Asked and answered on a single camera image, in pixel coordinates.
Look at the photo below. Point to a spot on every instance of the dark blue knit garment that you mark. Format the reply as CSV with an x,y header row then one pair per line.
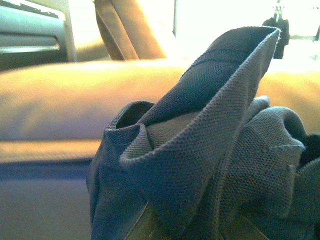
x,y
209,160

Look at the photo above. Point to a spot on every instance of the grey front-load washing machine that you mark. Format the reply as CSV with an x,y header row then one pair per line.
x,y
35,32

